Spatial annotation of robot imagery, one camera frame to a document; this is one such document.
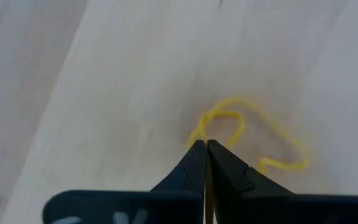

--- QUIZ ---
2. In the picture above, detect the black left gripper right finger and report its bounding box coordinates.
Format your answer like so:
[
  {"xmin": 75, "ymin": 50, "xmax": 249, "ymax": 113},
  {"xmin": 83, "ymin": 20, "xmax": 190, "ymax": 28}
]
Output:
[{"xmin": 207, "ymin": 139, "xmax": 358, "ymax": 224}]

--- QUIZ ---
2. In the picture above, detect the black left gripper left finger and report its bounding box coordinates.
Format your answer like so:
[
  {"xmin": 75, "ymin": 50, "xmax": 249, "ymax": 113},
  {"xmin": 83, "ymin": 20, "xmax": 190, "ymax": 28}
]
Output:
[{"xmin": 42, "ymin": 139, "xmax": 207, "ymax": 224}]

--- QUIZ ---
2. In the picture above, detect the thin yellow rubber band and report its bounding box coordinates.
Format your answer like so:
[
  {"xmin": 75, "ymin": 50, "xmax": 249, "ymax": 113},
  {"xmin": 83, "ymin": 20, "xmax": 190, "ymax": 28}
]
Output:
[{"xmin": 185, "ymin": 95, "xmax": 311, "ymax": 175}]

